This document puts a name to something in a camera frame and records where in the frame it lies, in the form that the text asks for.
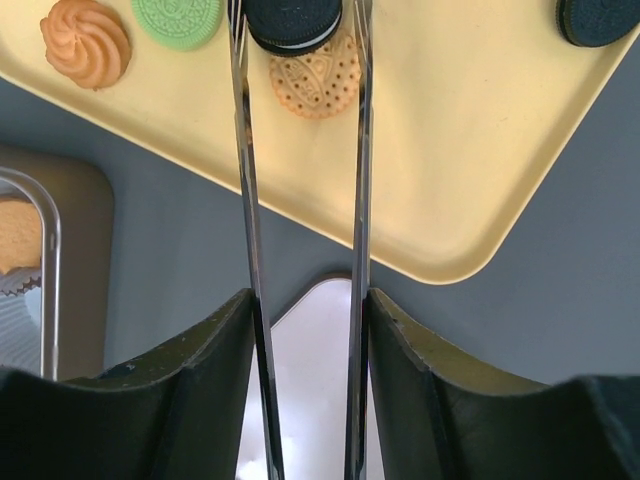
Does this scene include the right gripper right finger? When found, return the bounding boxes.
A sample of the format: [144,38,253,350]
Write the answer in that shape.
[369,289,639,479]

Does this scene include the orange biscuit under black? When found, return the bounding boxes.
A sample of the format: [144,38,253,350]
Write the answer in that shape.
[269,34,361,120]

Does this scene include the gold cookie tin box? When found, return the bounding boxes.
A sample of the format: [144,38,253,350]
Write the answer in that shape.
[1,146,114,380]

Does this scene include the black sandwich cookie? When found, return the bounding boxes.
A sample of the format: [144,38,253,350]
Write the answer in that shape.
[241,0,343,57]
[555,0,639,48]

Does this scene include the orange swirl cookie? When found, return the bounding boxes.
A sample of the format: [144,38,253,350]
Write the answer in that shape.
[39,0,132,90]

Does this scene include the white paper cupcake liner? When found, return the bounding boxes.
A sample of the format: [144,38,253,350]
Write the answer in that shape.
[1,268,42,375]

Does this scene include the orange yellow tray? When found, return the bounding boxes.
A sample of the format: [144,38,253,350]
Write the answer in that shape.
[1,1,638,284]

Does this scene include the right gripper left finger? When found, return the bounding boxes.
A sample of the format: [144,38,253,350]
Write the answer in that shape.
[1,289,254,479]

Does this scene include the metal tongs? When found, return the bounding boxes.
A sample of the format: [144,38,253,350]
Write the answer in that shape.
[227,1,374,479]

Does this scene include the green sandwich cookie bottom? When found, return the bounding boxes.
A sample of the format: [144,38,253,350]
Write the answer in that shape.
[131,0,222,51]

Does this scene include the gold tin lid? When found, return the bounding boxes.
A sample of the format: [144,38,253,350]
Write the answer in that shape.
[234,272,386,480]

